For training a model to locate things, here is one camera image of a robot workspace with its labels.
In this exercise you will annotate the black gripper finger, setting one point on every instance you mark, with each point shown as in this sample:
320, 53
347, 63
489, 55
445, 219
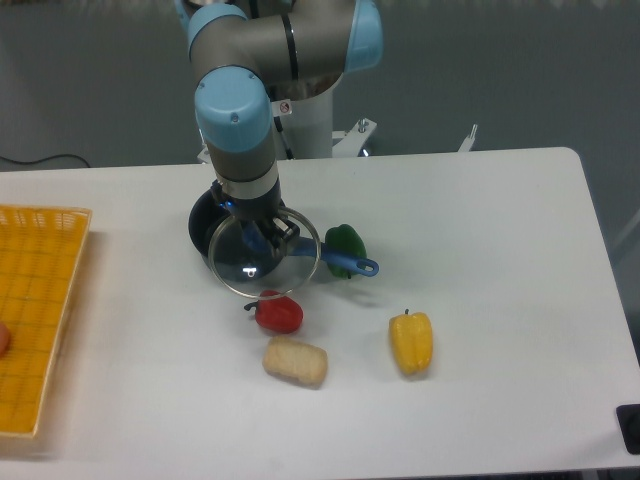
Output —
284, 236

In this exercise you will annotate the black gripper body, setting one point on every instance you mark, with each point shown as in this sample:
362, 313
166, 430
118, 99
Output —
262, 208

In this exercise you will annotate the glass lid with blue knob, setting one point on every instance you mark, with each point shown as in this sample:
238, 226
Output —
296, 269

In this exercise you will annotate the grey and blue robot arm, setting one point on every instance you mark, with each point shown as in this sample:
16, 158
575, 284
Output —
265, 73

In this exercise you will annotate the green bell pepper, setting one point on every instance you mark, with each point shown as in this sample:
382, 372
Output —
344, 238

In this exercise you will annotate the red bell pepper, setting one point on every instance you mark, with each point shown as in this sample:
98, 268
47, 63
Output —
281, 315

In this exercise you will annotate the beige bread loaf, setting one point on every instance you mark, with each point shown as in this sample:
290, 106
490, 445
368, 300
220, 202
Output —
297, 361

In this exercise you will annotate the yellow bell pepper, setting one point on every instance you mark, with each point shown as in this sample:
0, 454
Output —
412, 341

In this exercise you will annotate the yellow woven basket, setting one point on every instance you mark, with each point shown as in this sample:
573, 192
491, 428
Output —
41, 251

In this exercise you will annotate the orange object in basket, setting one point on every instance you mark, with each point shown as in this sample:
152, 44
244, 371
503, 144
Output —
5, 338

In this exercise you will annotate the black object at table edge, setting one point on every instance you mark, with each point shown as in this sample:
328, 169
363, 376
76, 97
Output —
628, 419

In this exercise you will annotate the dark saucepan with blue handle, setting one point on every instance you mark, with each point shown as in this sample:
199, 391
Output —
238, 251

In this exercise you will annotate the white table leg bracket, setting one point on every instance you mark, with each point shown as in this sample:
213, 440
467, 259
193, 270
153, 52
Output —
469, 141

